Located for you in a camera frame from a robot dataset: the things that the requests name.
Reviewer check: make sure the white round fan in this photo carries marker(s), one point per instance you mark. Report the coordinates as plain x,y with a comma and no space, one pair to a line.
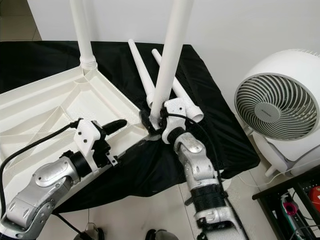
270,110

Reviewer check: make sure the grey robot foot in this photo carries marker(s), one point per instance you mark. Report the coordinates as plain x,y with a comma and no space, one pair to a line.
162,235
94,233

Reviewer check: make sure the white plastic table top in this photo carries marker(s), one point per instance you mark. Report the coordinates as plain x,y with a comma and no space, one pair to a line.
50,100

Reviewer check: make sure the black shelf rack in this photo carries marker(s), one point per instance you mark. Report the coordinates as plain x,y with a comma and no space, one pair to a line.
270,192

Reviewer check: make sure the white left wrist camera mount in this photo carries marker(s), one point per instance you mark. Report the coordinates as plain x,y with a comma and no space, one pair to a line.
90,140

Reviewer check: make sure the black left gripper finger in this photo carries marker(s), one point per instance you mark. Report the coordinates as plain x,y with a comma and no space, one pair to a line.
116,126

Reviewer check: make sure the pink hair dryer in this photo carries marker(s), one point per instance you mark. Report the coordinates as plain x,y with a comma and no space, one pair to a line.
287,207

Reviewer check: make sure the black tablecloth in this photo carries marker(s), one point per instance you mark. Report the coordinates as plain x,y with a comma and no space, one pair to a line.
225,140

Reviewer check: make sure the grey right robot foot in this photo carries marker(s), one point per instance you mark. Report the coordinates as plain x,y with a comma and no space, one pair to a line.
162,235

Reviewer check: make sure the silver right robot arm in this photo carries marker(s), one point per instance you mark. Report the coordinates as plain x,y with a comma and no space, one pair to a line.
195,160

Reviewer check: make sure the grey left robot foot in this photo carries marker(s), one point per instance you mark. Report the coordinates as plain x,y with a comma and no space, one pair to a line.
94,233

